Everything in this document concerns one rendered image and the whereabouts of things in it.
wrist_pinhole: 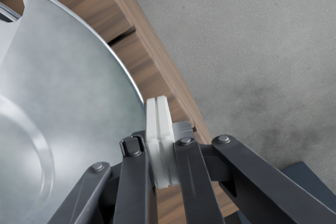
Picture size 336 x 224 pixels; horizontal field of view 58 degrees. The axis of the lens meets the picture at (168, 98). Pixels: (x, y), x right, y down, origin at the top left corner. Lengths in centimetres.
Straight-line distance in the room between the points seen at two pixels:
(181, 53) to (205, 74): 6
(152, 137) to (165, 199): 13
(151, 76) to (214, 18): 37
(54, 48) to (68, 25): 2
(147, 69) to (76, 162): 9
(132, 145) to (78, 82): 9
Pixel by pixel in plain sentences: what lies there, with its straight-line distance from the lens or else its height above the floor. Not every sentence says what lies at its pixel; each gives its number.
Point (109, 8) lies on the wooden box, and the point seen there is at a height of 35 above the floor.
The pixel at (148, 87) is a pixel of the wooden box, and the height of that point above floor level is 35.
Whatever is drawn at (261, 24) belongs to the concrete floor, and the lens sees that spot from 62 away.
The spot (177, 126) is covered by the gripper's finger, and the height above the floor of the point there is 41.
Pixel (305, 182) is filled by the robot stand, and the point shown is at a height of 7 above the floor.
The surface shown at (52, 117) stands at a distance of 24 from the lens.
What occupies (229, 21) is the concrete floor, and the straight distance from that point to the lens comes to 60.
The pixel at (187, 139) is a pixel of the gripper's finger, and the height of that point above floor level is 44.
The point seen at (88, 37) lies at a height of 37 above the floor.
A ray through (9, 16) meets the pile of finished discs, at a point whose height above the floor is 37.
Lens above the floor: 58
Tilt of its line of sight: 72 degrees down
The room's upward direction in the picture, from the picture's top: 169 degrees clockwise
